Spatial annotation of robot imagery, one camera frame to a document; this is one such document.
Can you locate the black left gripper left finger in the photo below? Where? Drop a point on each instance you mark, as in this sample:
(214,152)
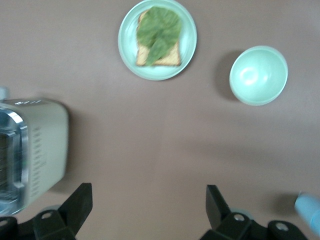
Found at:
(75,212)

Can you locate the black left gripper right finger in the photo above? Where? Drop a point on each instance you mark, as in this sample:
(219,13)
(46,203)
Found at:
(220,215)

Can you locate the blue plastic cup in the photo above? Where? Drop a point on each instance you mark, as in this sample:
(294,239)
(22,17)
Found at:
(307,207)

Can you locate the beige and chrome toaster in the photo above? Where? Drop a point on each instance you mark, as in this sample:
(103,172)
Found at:
(47,140)

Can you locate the pale green bowl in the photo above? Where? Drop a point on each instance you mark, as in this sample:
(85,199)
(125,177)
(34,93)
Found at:
(258,75)

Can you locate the pale green plate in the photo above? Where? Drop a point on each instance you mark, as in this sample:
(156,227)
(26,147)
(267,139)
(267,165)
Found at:
(188,37)

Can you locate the toast with lettuce leaf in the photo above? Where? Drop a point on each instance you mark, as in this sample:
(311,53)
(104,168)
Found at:
(157,32)

